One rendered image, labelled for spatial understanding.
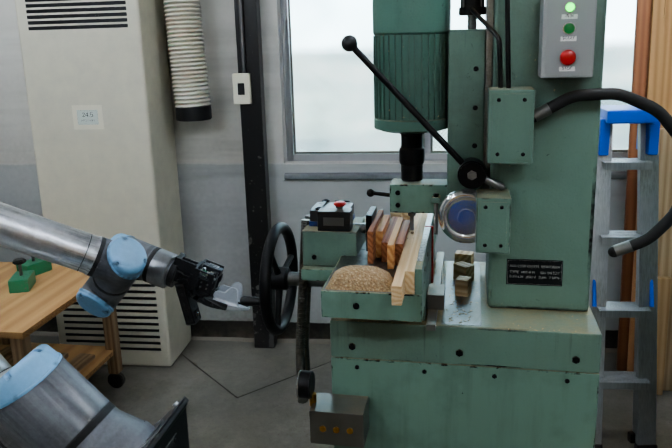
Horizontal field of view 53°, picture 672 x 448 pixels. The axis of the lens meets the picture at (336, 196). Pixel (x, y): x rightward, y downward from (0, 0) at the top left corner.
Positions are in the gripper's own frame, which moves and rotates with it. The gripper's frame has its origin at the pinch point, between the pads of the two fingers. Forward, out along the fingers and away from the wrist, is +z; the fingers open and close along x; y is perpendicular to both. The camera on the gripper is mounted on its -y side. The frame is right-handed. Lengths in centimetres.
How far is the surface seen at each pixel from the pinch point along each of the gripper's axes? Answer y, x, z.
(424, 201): 40, 7, 32
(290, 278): 8.1, 9.2, 7.3
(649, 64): 90, 135, 96
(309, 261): 16.5, 3.9, 11.0
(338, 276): 24.1, -16.7, 20.1
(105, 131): -5, 107, -98
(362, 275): 26.3, -16.7, 24.7
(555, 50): 81, -7, 45
